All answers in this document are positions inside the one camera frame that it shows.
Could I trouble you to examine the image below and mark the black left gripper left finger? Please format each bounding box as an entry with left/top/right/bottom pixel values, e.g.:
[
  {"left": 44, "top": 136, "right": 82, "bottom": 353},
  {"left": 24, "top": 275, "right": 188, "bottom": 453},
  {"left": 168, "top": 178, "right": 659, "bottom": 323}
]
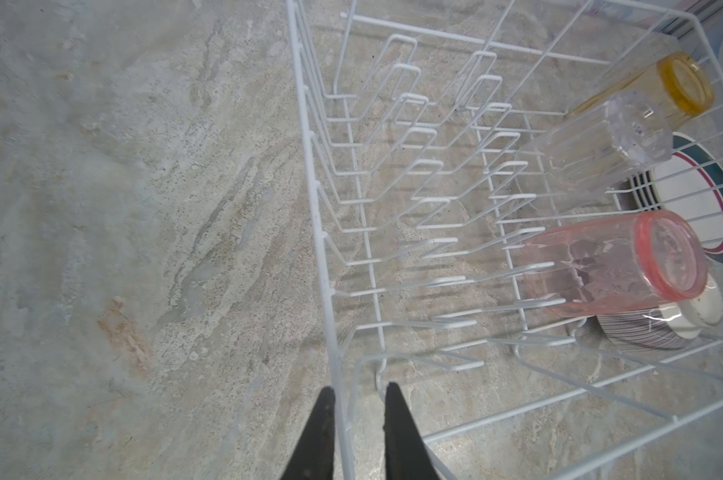
[{"left": 281, "top": 386, "right": 336, "bottom": 480}]

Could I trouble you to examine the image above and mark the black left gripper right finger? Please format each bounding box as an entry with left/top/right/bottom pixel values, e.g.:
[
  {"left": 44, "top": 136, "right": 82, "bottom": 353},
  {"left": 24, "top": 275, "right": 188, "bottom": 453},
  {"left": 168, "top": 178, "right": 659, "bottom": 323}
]
[{"left": 383, "top": 382, "right": 439, "bottom": 480}]

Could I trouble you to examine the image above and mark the white wire dish rack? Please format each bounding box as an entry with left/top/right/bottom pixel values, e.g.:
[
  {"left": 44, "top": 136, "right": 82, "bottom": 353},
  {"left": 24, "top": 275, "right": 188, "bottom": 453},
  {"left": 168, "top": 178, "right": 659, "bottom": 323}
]
[{"left": 287, "top": 1, "right": 723, "bottom": 479}]

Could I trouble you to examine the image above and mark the small white bowl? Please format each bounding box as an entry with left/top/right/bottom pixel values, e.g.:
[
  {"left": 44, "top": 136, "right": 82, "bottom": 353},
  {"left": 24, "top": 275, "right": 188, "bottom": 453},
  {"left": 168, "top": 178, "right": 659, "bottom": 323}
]
[{"left": 597, "top": 274, "right": 723, "bottom": 354}]

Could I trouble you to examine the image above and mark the pink plastic cup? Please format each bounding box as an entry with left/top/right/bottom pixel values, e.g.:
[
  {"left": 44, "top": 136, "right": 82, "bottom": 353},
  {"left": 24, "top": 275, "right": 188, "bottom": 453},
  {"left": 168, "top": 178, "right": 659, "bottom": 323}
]
[{"left": 519, "top": 210, "right": 709, "bottom": 318}]

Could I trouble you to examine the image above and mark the clear plastic cup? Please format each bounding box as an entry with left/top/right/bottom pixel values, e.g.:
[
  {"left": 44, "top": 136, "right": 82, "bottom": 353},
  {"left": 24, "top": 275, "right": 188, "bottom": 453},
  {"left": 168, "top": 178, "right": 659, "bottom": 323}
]
[{"left": 513, "top": 90, "right": 673, "bottom": 216}]

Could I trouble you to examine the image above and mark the yellow plastic cup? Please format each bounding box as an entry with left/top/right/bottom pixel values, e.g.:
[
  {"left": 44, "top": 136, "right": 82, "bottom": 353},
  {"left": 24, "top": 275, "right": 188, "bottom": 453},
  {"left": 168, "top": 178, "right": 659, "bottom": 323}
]
[{"left": 567, "top": 52, "right": 715, "bottom": 130}]

